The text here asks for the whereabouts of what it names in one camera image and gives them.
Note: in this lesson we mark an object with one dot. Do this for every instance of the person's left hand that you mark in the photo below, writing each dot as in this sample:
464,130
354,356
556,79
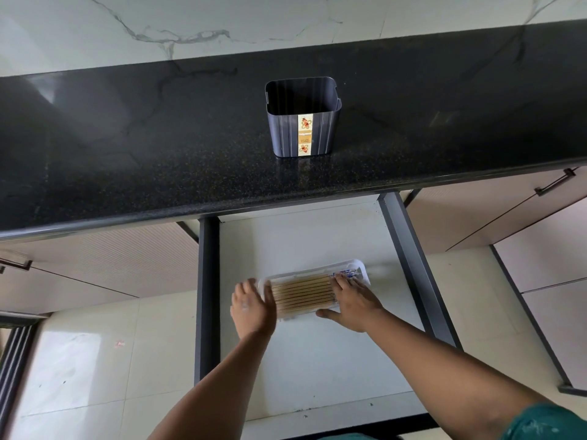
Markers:
252,311

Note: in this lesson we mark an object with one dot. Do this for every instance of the person's left forearm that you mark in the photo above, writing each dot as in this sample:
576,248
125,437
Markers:
215,389

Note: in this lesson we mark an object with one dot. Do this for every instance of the beige tall cabinet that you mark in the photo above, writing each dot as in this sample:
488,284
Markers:
550,252

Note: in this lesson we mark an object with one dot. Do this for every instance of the white slotted plastic tray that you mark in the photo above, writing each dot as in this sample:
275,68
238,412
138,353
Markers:
366,272

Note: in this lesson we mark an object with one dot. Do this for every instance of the black sliding door track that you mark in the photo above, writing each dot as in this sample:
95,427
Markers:
16,366

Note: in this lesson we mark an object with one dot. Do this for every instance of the dark blue ribbed holder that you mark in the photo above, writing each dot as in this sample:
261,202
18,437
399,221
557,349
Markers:
284,137

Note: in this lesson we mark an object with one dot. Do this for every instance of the beige kitchen drawer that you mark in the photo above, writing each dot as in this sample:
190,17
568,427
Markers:
330,362

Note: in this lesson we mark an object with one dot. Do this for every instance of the row of blue-patterned chopsticks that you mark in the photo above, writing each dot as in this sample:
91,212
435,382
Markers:
302,293

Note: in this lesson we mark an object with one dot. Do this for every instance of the teal patterned garment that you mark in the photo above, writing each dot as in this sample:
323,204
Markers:
545,426

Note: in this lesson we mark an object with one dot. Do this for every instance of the person's right hand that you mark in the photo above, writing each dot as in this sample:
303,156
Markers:
353,302

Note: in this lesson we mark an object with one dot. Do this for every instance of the person's right forearm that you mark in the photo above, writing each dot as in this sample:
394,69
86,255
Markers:
449,366

